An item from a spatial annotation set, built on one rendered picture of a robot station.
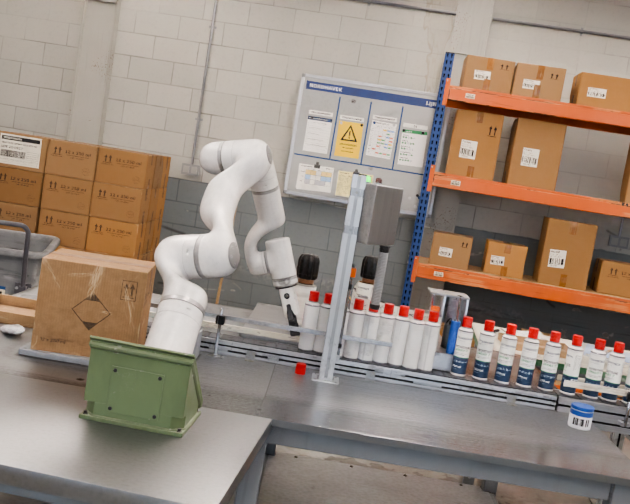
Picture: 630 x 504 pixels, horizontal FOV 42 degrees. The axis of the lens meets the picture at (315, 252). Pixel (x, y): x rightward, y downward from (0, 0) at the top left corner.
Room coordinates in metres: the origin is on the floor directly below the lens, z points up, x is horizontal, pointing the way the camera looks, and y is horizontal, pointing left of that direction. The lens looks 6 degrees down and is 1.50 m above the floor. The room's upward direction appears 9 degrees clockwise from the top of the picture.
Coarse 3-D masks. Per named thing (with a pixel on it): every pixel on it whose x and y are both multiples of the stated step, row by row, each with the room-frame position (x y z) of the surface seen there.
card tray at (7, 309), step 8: (0, 296) 2.89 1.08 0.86; (8, 296) 2.89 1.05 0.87; (16, 296) 2.89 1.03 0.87; (0, 304) 2.88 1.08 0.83; (8, 304) 2.89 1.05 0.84; (16, 304) 2.89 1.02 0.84; (24, 304) 2.89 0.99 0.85; (32, 304) 2.89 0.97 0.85; (0, 312) 2.63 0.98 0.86; (8, 312) 2.63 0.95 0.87; (16, 312) 2.80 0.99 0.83; (24, 312) 2.82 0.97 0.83; (32, 312) 2.84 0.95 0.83; (0, 320) 2.63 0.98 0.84; (8, 320) 2.63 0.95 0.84; (16, 320) 2.63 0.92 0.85; (24, 320) 2.63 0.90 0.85; (32, 320) 2.63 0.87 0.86
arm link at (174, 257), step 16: (176, 240) 2.19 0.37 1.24; (192, 240) 2.17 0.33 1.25; (160, 256) 2.16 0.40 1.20; (176, 256) 2.16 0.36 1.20; (192, 256) 2.15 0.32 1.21; (160, 272) 2.16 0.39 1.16; (176, 272) 2.14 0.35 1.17; (192, 272) 2.16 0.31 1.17; (176, 288) 2.07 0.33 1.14; (192, 288) 2.08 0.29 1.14; (192, 304) 2.05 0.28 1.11
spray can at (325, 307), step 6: (330, 294) 2.74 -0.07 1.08; (324, 300) 2.75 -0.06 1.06; (330, 300) 2.74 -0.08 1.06; (324, 306) 2.74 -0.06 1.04; (324, 312) 2.74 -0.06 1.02; (318, 318) 2.75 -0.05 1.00; (324, 318) 2.73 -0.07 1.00; (318, 324) 2.75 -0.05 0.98; (324, 324) 2.73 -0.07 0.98; (324, 330) 2.73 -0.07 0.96; (318, 336) 2.74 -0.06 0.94; (324, 336) 2.73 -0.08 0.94; (318, 342) 2.74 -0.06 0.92; (318, 348) 2.74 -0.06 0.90
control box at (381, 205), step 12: (372, 192) 2.57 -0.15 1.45; (384, 192) 2.61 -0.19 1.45; (396, 192) 2.67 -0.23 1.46; (372, 204) 2.57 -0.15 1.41; (384, 204) 2.62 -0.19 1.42; (396, 204) 2.68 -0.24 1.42; (360, 216) 2.59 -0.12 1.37; (372, 216) 2.57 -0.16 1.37; (384, 216) 2.63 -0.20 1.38; (396, 216) 2.69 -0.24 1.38; (360, 228) 2.59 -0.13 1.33; (372, 228) 2.58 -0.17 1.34; (384, 228) 2.64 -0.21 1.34; (396, 228) 2.70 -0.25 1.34; (360, 240) 2.58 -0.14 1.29; (372, 240) 2.59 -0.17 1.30; (384, 240) 2.65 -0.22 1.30
